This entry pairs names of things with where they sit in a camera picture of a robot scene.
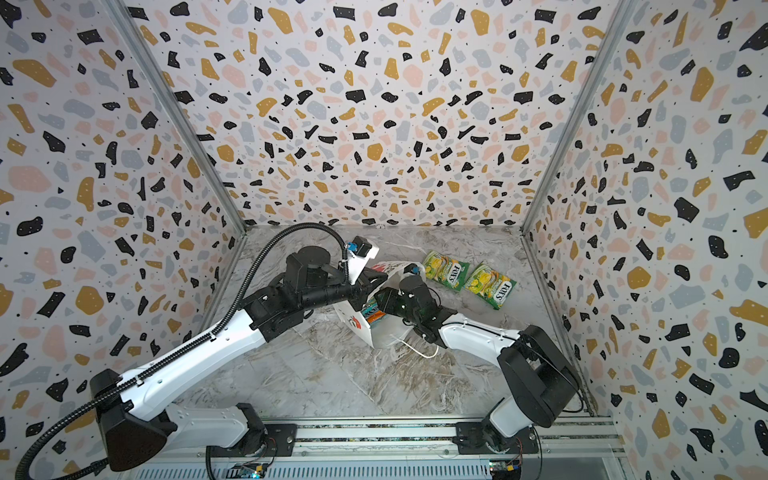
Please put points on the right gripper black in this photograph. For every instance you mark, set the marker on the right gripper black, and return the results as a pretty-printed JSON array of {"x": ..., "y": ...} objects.
[{"x": 389, "y": 299}]

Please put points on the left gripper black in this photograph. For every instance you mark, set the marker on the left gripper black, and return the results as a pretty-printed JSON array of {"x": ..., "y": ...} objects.
[{"x": 365, "y": 283}]

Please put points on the green Fox's candy bag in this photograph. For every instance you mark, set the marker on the green Fox's candy bag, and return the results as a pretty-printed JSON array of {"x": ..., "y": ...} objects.
[
  {"x": 490, "y": 285},
  {"x": 446, "y": 270}
]

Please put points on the white paper bag red flower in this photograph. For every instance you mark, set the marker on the white paper bag red flower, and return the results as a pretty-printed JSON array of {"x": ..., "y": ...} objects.
[{"x": 388, "y": 330}]

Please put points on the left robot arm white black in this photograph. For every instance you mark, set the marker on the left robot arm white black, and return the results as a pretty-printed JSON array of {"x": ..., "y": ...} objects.
[{"x": 144, "y": 420}]

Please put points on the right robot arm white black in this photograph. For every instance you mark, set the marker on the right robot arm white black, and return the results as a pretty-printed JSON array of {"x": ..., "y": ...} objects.
[{"x": 541, "y": 381}]

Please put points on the orange snack pack in bag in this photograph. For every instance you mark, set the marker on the orange snack pack in bag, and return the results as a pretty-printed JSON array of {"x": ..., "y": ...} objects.
[{"x": 371, "y": 312}]

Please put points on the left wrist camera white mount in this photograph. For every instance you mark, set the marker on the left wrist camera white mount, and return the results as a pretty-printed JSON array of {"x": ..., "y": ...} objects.
[{"x": 359, "y": 251}]

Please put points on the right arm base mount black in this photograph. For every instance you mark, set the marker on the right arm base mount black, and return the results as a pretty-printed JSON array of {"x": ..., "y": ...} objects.
[{"x": 481, "y": 437}]

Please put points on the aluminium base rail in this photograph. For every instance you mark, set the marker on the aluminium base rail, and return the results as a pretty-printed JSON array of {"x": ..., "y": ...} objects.
[{"x": 574, "y": 447}]

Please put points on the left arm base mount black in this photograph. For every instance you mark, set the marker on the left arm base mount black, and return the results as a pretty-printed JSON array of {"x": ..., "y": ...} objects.
[{"x": 274, "y": 440}]

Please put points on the right corner aluminium post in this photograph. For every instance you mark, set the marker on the right corner aluminium post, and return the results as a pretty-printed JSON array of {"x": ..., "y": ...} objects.
[{"x": 615, "y": 27}]

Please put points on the corner aluminium post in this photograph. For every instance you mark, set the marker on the corner aluminium post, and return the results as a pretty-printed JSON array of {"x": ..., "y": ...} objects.
[
  {"x": 123, "y": 22},
  {"x": 615, "y": 27}
]

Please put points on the left corner aluminium post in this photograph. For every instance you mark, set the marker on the left corner aluminium post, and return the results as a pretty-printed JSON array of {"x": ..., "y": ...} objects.
[{"x": 123, "y": 22}]

